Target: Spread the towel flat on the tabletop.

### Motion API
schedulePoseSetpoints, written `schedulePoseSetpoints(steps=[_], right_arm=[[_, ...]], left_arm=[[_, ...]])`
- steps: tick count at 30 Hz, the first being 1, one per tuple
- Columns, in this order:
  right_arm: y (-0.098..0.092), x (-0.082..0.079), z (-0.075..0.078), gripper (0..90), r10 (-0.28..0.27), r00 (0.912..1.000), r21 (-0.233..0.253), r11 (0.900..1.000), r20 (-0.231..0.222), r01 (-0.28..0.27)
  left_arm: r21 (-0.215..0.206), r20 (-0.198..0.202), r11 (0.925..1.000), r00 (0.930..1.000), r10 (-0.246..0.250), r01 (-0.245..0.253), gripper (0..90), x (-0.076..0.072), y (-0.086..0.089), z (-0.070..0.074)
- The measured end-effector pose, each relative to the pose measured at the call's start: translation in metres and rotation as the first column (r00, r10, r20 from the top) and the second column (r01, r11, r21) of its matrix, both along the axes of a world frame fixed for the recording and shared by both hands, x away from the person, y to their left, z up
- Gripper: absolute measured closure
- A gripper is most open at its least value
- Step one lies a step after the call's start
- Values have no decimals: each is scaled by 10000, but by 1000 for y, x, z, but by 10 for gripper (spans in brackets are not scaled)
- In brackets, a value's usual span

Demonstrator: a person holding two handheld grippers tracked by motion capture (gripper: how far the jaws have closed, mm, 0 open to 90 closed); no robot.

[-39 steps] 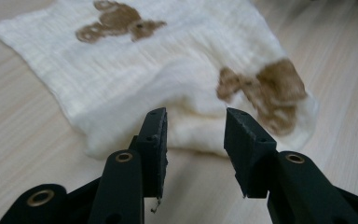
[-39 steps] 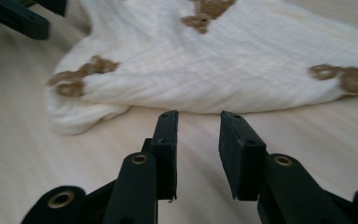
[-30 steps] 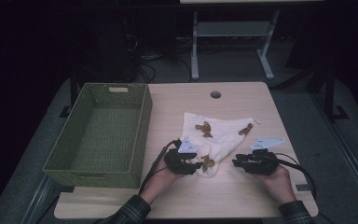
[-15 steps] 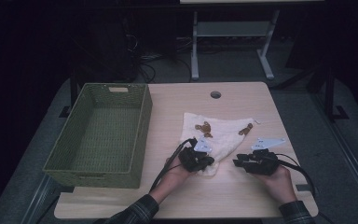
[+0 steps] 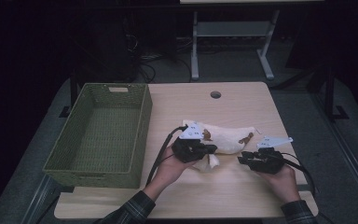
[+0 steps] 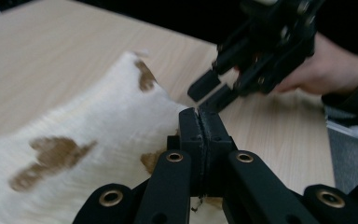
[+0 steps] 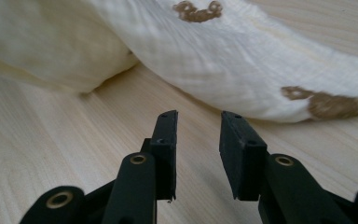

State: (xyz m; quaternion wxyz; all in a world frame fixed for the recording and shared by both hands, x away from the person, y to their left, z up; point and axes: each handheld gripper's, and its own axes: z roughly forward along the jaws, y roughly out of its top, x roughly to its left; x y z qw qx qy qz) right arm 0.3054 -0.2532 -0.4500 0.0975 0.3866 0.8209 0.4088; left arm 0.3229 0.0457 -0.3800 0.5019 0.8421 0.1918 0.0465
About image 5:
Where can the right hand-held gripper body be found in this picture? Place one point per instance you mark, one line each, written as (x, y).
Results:
(267, 160)

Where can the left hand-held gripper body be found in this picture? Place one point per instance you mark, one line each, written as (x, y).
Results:
(188, 149)

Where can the white cloth with brown print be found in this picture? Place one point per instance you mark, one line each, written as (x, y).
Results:
(230, 140)

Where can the green woven basket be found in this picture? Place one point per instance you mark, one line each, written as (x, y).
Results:
(112, 137)

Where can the person's left hand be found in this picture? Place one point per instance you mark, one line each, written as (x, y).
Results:
(167, 171)

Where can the person's right hand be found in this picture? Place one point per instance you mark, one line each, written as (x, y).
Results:
(284, 185)

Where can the black metal stand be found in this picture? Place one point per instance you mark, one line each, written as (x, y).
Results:
(330, 93)
(73, 93)

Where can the grey metal rail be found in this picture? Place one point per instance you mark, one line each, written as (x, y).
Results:
(351, 161)
(38, 199)

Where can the white metal table frame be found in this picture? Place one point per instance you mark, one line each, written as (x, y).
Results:
(233, 28)

